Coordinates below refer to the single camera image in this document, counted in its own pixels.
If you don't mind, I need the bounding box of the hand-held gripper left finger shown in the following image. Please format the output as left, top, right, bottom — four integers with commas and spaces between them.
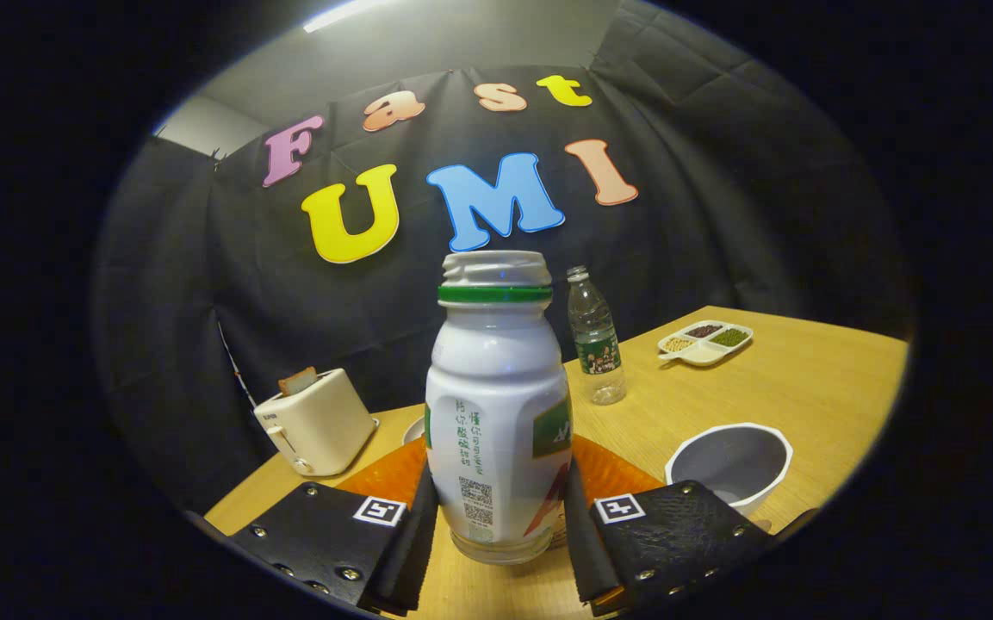
229, 435, 441, 614

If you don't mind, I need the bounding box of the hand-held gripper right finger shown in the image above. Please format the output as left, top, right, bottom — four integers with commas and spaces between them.
563, 435, 775, 617

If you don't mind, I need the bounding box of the white cup with wooden handle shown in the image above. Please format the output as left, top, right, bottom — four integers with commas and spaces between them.
665, 422, 794, 518

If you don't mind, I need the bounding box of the white juice bottle green label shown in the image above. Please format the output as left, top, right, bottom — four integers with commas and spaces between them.
425, 251, 574, 566

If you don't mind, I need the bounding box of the clear plastic water bottle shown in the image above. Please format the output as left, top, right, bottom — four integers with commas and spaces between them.
567, 265, 627, 406

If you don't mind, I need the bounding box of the cream toaster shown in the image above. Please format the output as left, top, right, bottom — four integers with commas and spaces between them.
253, 368, 381, 479

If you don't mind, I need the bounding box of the bread slice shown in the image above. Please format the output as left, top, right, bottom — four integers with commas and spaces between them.
278, 366, 319, 397

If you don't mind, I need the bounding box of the white divided dish with beans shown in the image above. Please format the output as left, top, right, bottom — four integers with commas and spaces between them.
657, 320, 754, 368

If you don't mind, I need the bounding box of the wooden table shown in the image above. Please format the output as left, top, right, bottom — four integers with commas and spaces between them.
203, 306, 910, 620

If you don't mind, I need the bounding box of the black backdrop cloth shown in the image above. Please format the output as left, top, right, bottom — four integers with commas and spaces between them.
91, 0, 915, 518

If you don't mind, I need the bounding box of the ceiling light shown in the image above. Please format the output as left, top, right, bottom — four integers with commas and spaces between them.
302, 0, 398, 34

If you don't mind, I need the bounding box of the toaster power cable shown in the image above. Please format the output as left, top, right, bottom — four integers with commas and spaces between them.
219, 323, 258, 407

